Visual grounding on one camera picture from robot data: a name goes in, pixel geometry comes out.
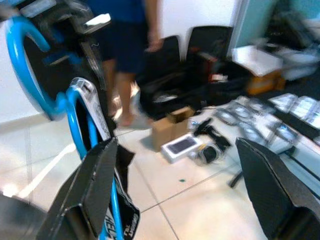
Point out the orange cardboard box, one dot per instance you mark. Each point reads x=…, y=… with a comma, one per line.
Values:
x=265, y=83

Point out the black bag white logo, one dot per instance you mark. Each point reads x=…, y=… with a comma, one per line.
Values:
x=180, y=82

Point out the grey slipper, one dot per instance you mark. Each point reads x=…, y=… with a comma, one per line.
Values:
x=140, y=123

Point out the black T-shirt HELLO print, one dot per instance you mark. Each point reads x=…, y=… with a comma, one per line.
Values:
x=125, y=215

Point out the blue plastic clothes hanger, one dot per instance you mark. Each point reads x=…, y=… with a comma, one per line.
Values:
x=16, y=57

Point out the white box with handheld console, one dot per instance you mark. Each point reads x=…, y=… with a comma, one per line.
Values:
x=180, y=147

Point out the white packet stack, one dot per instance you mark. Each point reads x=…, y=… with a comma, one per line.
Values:
x=300, y=107

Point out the open white box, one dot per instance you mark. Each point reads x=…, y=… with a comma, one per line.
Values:
x=257, y=60

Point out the brown cardboard box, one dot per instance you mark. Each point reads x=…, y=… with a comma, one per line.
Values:
x=162, y=132

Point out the black metal clothes rack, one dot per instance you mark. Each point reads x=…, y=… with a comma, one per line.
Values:
x=297, y=123

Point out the black equipment bag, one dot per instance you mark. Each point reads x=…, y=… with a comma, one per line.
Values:
x=287, y=30

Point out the person in blue shirt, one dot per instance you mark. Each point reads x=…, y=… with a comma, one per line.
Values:
x=125, y=45

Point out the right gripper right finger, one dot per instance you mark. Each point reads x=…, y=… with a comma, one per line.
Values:
x=275, y=195

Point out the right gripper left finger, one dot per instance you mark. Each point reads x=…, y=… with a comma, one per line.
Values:
x=87, y=190

